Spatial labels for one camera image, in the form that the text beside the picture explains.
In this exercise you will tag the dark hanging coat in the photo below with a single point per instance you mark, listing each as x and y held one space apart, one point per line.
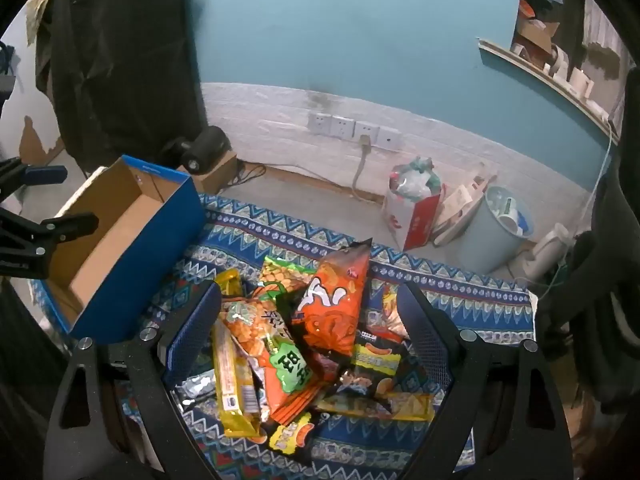
125 60

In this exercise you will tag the blue cardboard box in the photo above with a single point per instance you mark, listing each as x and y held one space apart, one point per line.
150 260

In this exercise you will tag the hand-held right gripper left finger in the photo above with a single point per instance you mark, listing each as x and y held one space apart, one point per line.
192 335

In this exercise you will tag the black cylindrical device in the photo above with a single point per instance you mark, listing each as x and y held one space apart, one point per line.
205 147

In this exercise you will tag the green broad bean packet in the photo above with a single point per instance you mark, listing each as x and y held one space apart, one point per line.
280 275

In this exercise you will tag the long yellow snack packet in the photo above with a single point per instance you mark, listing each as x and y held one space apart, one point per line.
235 385

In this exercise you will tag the white peeling door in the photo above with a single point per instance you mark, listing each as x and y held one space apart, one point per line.
30 110

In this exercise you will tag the small brown cardboard box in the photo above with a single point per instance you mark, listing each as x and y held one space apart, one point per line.
220 172

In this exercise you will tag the flat white packaging boxes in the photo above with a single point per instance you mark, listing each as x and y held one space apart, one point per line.
460 200

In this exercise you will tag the silver foil packet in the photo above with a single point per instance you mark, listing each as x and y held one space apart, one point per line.
197 385

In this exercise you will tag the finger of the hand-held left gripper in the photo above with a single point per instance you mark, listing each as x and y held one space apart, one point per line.
65 227
45 175

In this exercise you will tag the black snack packet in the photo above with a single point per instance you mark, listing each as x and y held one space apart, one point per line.
375 360

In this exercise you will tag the wooden wall shelf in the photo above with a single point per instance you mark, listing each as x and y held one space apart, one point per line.
550 77

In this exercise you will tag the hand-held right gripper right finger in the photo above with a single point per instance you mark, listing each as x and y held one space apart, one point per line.
425 340

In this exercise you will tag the light blue waste bin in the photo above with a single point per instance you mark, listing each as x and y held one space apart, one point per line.
490 245

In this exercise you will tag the black and yellow packet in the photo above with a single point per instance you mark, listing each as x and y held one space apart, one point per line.
287 435

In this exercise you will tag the white electric kettle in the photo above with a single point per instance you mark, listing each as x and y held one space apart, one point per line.
547 250

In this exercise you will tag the white wall socket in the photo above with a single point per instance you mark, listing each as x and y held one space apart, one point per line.
389 138
343 127
320 123
366 130

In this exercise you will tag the large orange chip bag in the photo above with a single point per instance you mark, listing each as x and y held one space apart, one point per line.
335 305

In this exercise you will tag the crumpled plastic bags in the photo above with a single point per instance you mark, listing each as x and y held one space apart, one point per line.
415 180

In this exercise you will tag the brown box on shelf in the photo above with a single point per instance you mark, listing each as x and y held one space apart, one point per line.
537 37

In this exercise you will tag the orange packet green label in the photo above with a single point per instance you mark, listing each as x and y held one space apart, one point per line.
285 365

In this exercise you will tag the flat yellow snack packet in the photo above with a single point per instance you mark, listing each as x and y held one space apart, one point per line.
400 407

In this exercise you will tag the blue patterned blanket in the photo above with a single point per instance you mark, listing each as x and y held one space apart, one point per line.
310 230

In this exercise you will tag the red and white paper bag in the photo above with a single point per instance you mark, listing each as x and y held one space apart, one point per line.
415 225

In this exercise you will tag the white box on shelf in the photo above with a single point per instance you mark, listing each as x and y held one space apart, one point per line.
581 84

